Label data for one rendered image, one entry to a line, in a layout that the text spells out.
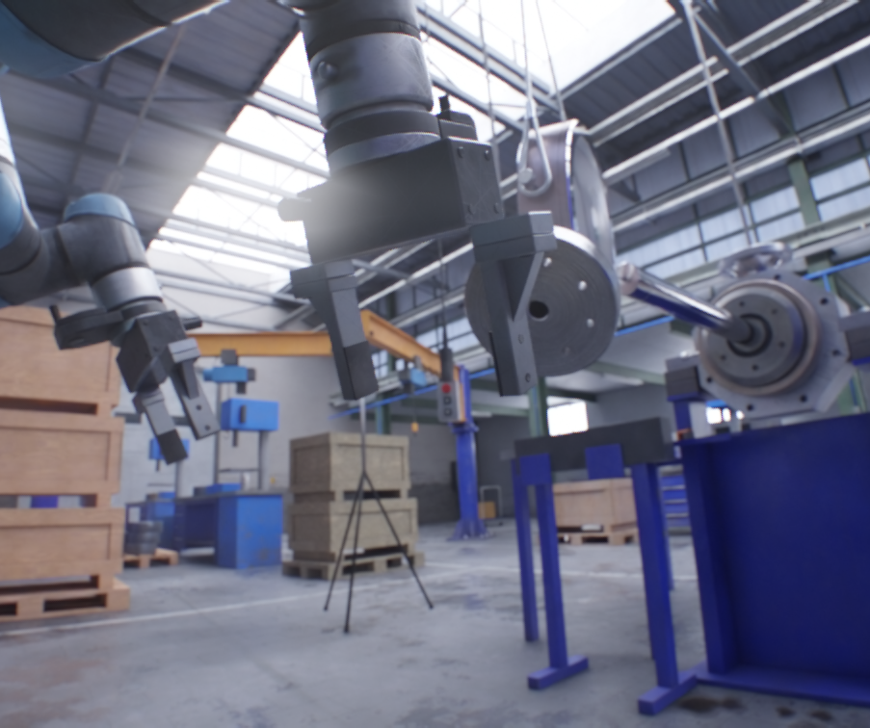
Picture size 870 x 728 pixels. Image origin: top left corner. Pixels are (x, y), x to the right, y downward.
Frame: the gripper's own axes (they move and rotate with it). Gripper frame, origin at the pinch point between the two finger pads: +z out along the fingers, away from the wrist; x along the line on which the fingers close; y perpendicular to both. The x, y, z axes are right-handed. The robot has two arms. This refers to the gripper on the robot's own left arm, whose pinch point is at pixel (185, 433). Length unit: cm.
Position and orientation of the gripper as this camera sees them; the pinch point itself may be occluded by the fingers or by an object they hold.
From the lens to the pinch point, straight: 71.8
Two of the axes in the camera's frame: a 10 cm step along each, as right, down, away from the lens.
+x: -6.2, 3.6, 7.0
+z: 4.3, 9.0, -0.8
